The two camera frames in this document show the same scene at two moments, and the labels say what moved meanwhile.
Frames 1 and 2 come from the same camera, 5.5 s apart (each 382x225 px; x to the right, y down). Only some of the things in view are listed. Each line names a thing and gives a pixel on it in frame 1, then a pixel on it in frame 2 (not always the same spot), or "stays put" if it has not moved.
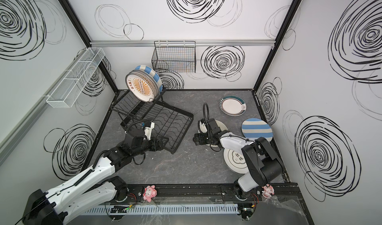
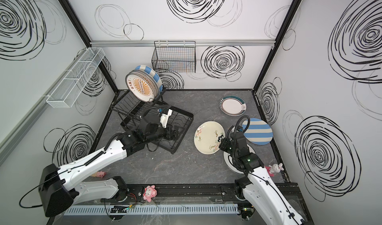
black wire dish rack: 166,120 stays put
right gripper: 203,137 to 226,143
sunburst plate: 143,84 stays put
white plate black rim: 235,161 stays put
